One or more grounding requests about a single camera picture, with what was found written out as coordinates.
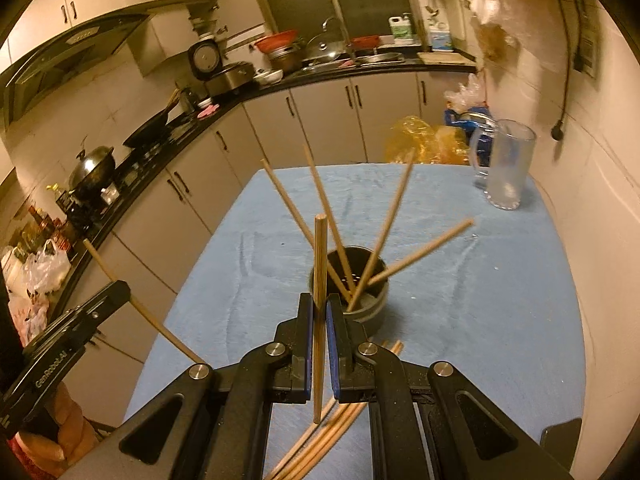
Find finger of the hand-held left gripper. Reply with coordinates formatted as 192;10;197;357
22;280;132;356

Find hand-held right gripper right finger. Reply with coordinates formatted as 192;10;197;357
325;294;576;480

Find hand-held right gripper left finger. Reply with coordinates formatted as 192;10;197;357
60;292;317;480

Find dark perforated utensil holder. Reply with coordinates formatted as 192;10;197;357
307;245;390;341

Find long wooden chopstick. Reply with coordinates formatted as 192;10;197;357
302;145;357;293
260;158;353;298
82;239;207;365
315;214;328;423
346;149;417;313
365;217;476;286

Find orange sack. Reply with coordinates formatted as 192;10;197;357
12;385;98;463

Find crumpled white shopping bags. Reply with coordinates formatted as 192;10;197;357
0;239;71;311

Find group of condiment bottles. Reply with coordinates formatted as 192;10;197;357
20;204;71;253

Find steel wok with lid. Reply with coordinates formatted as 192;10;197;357
67;146;116;196

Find black gas stove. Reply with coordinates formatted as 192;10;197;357
57;142;166;223

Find blue tablecloth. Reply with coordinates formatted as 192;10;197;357
122;162;586;480

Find black frying pan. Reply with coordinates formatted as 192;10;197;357
122;89;181;148

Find yellow plastic bag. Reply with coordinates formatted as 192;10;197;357
385;116;437;163

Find orange plastic bag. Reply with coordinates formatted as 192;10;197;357
432;125;471;166

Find black kitchen countertop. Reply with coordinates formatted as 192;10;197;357
47;57;478;311

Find black range hood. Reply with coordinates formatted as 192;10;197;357
0;14;151;126

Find frosted glass mug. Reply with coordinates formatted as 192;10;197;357
468;119;537;211

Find silver electric cooker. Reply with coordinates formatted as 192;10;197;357
206;61;253;97

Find blue plastic bag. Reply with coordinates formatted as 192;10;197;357
445;105;493;161

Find white plastic bag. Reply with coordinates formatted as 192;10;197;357
444;72;488;111

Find steel pot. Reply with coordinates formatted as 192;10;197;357
270;47;303;72

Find steel sink basin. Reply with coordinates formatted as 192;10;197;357
357;51;403;65

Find glass pot lid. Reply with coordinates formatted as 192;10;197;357
305;35;346;63

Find red plastic basin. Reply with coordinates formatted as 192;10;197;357
255;30;297;53

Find wooden cutting board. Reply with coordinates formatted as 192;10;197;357
417;50;471;65

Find green label detergent bottle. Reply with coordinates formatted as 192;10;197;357
389;12;416;43

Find blue label detergent bottle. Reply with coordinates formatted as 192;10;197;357
429;19;453;52

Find wall dish rack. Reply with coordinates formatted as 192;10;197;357
187;2;226;41

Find black power plug cable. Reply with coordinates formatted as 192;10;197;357
550;0;583;142

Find wall power socket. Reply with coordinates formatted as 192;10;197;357
575;0;598;78

